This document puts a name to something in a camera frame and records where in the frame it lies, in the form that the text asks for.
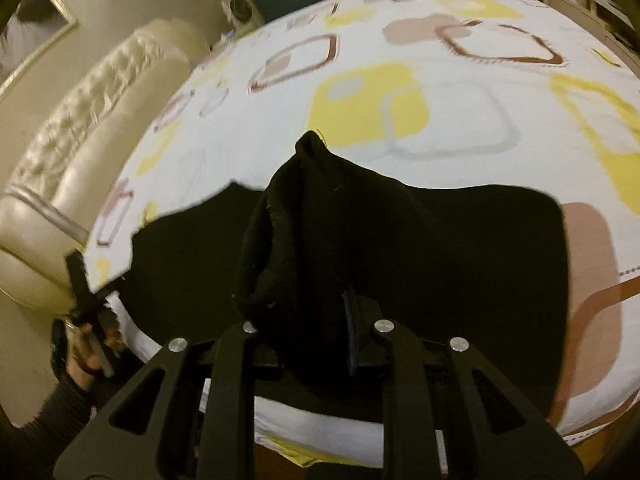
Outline black pants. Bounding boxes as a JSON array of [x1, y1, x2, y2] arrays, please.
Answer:
[[118, 133, 570, 422]]

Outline cream tufted leather headboard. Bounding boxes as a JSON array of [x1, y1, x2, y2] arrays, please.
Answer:
[[1, 18, 209, 313]]

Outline person's left hand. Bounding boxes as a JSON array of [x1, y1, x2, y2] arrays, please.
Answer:
[[66, 324, 103, 391]]

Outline gold framed picture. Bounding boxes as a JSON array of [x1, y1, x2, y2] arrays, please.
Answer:
[[1, 0, 78, 98]]

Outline patterned white bed sheet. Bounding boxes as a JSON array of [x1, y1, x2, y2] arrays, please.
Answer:
[[86, 0, 639, 467]]

